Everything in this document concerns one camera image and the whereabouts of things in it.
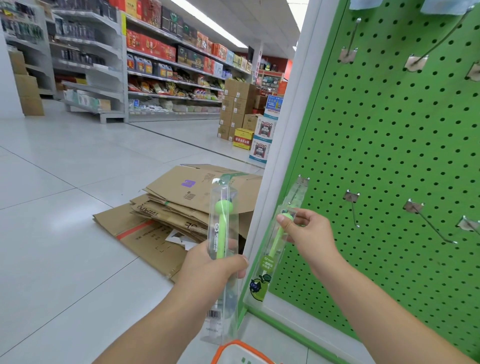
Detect person's right hand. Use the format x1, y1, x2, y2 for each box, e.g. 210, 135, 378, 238
276, 210, 345, 273

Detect person's left hand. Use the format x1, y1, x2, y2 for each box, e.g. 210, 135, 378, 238
174, 240, 249, 305

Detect clear green kids toothbrush pack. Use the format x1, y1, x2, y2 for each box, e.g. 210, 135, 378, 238
249, 176, 310, 301

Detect bundle of clear kids toothbrushes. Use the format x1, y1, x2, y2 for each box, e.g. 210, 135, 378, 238
204, 174, 241, 346

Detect white orange shopping basket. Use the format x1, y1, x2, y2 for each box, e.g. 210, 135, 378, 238
211, 339, 275, 364

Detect green pegboard display rack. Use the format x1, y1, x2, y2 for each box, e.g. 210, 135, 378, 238
236, 0, 480, 364

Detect row of blue toothbrush packs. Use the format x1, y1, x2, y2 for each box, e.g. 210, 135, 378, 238
348, 0, 384, 10

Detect row of twin toothbrush packs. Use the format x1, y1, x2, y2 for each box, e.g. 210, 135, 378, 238
420, 0, 480, 16

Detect person's right forearm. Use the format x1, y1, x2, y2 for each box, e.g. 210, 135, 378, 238
315, 255, 480, 364

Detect person's left forearm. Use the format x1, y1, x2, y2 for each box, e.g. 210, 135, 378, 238
93, 288, 226, 364

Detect white endcap shelf unit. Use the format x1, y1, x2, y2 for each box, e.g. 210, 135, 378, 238
45, 0, 125, 125

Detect pile of flattened cardboard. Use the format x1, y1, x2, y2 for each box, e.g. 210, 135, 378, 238
93, 163, 264, 282

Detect white blue carton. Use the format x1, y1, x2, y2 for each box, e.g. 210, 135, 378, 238
249, 93, 285, 166

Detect red yellow carton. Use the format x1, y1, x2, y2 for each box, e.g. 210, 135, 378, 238
232, 127, 255, 150

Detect stack of brown cartons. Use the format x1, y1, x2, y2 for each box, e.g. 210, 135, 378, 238
217, 78, 267, 144

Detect stocked store shelves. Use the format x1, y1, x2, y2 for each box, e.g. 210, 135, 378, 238
123, 0, 252, 121

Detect ceiling light strip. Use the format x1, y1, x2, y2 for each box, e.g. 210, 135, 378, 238
172, 0, 249, 50

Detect brown cardboard boxes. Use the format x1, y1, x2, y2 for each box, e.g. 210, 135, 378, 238
7, 48, 45, 117

